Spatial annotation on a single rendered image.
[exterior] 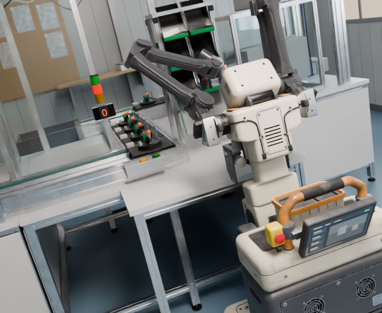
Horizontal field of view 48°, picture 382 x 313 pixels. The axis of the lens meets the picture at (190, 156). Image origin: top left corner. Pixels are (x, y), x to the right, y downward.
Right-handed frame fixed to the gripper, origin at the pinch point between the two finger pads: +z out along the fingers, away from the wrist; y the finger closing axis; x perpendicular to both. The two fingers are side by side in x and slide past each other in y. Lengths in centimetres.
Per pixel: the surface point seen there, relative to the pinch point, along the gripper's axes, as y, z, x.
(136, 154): 46, 15, 33
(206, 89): 1.8, 15.0, 1.5
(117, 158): 57, 34, 30
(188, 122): 14.3, 21.0, 17.8
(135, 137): 46, 42, 17
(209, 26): -3.4, 1.4, -29.1
